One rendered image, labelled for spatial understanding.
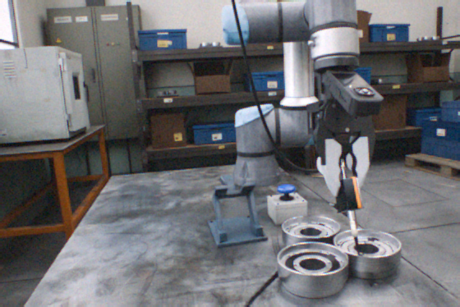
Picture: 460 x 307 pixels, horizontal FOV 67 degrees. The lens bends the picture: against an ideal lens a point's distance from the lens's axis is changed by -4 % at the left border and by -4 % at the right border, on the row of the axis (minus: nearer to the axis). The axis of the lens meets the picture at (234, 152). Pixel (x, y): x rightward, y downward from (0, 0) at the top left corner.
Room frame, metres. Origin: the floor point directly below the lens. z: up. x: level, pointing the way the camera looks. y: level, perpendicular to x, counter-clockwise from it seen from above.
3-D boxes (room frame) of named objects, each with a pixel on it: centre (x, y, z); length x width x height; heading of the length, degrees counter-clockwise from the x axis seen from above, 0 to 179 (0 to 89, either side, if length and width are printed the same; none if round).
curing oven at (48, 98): (2.69, 1.40, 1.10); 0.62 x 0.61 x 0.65; 9
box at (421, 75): (4.64, -2.55, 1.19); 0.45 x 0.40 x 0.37; 94
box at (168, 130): (4.11, 0.74, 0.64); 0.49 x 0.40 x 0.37; 104
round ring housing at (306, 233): (0.61, -0.13, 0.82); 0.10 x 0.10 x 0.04
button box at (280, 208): (0.77, -0.11, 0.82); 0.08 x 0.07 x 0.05; 9
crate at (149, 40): (4.14, 0.72, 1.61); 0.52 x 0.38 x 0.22; 102
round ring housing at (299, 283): (0.50, -0.11, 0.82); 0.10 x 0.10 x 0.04
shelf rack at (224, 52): (4.23, 0.11, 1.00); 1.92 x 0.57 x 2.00; 99
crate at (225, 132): (4.22, 0.21, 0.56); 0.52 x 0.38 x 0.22; 96
